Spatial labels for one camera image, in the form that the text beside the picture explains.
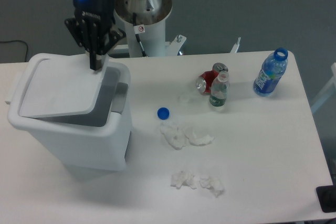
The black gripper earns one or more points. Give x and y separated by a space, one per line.
104 34

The white trash can body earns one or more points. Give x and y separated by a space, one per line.
98 139

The small crumpled tissue right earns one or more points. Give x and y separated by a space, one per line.
213 184

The white bottle cap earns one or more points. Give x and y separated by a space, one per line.
184 98

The blue plastic bottle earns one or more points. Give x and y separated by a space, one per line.
272 69

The blue bottle cap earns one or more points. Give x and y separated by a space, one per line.
163 113

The white metal base frame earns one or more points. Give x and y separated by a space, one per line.
173 48

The small crumpled tissue left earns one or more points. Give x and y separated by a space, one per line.
183 178

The clear green label bottle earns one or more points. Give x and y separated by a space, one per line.
219 89

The crushed red soda can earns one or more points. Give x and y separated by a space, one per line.
204 81

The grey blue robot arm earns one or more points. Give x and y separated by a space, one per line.
93 27

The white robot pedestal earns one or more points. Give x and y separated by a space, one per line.
144 24

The black device at edge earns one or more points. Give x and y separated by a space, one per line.
326 197

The large crumpled white tissue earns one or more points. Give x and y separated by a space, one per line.
179 136

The small crumpled tissue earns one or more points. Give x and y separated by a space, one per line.
183 178
213 184

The white trash can lid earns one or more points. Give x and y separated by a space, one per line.
61 85

